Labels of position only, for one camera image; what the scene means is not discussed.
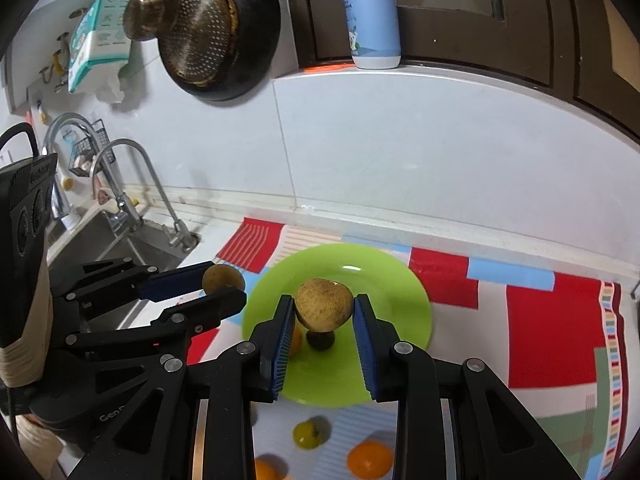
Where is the green round fruit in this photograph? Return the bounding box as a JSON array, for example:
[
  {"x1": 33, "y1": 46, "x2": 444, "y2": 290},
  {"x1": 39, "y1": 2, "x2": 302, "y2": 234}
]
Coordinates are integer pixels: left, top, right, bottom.
[{"x1": 292, "y1": 417, "x2": 330, "y2": 450}]

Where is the black cable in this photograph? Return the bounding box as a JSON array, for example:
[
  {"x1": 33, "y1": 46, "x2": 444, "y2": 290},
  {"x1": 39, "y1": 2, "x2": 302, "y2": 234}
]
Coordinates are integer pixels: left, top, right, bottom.
[{"x1": 0, "y1": 122, "x2": 40, "y2": 162}]

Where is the black wire basket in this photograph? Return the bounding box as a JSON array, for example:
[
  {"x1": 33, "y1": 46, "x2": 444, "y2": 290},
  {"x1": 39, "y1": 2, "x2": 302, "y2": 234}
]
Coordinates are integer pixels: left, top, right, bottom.
[{"x1": 67, "y1": 119, "x2": 108, "y2": 178}]

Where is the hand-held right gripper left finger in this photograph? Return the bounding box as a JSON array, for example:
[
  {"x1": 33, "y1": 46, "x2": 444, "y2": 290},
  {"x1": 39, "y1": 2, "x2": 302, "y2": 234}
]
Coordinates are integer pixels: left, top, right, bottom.
[{"x1": 65, "y1": 294, "x2": 297, "y2": 480}]

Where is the black frying pan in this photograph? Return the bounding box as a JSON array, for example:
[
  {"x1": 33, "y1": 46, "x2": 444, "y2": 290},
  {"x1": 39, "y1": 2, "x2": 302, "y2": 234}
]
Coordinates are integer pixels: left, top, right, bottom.
[{"x1": 157, "y1": 0, "x2": 281, "y2": 102}]

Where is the tissue pack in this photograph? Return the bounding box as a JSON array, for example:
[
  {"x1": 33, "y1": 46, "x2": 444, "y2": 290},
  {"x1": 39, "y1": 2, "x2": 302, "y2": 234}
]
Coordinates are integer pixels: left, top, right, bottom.
[{"x1": 66, "y1": 0, "x2": 138, "y2": 103}]

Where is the brass strainer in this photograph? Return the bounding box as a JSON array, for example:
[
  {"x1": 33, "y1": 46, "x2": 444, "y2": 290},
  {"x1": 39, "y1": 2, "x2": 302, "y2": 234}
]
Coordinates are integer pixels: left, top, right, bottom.
[{"x1": 124, "y1": 0, "x2": 238, "y2": 86}]

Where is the wall hook rail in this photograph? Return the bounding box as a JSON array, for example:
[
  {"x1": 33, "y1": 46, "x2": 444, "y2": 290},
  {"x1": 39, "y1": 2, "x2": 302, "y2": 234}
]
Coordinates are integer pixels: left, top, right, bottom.
[{"x1": 25, "y1": 32, "x2": 71, "y2": 126}]

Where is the green plastic plate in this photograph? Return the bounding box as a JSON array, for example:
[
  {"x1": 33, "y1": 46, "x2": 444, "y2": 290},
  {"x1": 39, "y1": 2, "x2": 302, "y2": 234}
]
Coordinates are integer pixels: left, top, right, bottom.
[{"x1": 241, "y1": 243, "x2": 432, "y2": 407}]

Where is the slim steel faucet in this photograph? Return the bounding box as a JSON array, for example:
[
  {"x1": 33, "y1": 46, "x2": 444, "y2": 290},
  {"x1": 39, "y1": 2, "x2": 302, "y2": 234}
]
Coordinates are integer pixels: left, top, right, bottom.
[{"x1": 90, "y1": 138, "x2": 198, "y2": 252}]

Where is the colourful patchwork mat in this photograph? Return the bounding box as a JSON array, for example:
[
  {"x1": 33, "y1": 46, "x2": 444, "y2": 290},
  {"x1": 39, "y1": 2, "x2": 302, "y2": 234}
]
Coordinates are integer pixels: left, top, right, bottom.
[{"x1": 185, "y1": 217, "x2": 628, "y2": 480}]

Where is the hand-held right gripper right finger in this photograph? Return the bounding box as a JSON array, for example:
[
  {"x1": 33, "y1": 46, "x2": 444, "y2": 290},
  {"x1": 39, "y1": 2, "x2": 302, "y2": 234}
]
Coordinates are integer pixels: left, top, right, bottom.
[{"x1": 352, "y1": 296, "x2": 583, "y2": 480}]

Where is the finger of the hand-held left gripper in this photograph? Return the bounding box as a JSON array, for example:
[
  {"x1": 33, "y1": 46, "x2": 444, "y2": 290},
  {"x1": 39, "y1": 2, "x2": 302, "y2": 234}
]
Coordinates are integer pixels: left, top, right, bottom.
[
  {"x1": 60, "y1": 257, "x2": 212, "y2": 307},
  {"x1": 64, "y1": 287, "x2": 248, "y2": 357}
]

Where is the brown round fruit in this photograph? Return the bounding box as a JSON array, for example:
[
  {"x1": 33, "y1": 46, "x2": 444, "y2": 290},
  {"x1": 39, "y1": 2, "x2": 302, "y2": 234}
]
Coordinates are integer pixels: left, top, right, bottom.
[
  {"x1": 294, "y1": 277, "x2": 354, "y2": 333},
  {"x1": 201, "y1": 264, "x2": 246, "y2": 295}
]

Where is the brown wooden door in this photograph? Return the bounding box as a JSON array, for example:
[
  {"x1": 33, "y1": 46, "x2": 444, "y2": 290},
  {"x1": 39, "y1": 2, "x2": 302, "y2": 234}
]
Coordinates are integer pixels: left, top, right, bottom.
[{"x1": 282, "y1": 0, "x2": 640, "y2": 141}]

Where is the steel sink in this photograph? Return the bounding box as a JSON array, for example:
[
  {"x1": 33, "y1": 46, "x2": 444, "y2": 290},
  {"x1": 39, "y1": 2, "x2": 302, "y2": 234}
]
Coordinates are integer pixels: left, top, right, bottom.
[{"x1": 47, "y1": 205, "x2": 201, "y2": 321}]

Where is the large steel faucet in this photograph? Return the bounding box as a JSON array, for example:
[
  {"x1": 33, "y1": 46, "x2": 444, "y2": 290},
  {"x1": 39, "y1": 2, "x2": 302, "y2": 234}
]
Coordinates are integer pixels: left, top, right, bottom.
[{"x1": 42, "y1": 112, "x2": 101, "y2": 231}]

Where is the blue and white bottle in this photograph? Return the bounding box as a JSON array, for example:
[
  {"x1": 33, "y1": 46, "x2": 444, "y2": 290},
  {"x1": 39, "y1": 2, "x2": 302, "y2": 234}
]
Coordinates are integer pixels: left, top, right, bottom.
[{"x1": 341, "y1": 0, "x2": 402, "y2": 70}]

